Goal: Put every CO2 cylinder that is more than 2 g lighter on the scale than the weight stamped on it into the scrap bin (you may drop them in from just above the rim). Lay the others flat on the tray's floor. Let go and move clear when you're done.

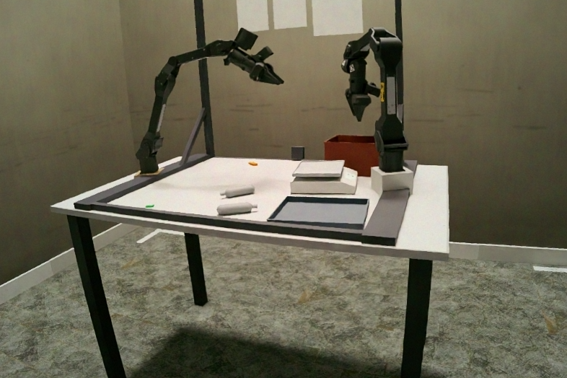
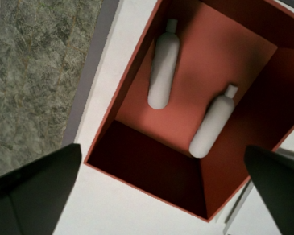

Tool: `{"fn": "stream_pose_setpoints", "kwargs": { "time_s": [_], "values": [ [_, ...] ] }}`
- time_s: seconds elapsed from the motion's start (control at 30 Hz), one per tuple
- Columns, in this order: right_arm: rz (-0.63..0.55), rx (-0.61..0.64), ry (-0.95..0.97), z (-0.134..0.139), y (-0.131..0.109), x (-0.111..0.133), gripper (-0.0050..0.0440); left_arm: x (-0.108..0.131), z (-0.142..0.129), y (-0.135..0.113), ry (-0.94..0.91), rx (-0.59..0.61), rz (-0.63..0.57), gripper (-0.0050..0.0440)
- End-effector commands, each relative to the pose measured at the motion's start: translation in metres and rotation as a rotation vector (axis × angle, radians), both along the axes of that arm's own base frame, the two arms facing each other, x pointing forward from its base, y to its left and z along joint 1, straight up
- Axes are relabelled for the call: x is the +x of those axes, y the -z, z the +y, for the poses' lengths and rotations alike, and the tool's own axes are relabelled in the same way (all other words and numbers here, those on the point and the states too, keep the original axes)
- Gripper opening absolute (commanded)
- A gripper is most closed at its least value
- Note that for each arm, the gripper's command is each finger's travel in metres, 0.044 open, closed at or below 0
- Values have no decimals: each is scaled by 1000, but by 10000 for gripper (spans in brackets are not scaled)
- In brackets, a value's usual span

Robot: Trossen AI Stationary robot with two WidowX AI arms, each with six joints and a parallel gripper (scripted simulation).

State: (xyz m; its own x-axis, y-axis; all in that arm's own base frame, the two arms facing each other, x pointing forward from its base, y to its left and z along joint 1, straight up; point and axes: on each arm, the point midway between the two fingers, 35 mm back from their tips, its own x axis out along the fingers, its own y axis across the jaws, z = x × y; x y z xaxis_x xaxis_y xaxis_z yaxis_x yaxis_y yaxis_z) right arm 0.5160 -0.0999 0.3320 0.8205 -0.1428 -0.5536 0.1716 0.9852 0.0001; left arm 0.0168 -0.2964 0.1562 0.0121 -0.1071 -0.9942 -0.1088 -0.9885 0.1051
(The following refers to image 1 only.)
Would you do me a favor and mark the red-brown open box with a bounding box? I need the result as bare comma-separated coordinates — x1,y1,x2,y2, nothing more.
324,135,380,177

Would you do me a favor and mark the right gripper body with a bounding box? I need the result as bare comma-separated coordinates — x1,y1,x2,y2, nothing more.
240,54,272,81

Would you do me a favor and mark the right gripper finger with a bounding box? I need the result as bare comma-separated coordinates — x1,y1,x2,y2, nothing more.
269,66,284,84
257,66,280,85

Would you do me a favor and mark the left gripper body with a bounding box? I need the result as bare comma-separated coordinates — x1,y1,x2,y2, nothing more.
345,76,371,105

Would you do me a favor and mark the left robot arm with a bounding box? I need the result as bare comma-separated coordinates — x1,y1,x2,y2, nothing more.
341,27,408,173

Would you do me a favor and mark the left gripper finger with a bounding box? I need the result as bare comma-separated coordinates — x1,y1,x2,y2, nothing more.
352,103,370,122
346,97,356,116

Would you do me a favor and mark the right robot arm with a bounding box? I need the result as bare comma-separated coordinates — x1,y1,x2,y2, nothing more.
136,27,273,174

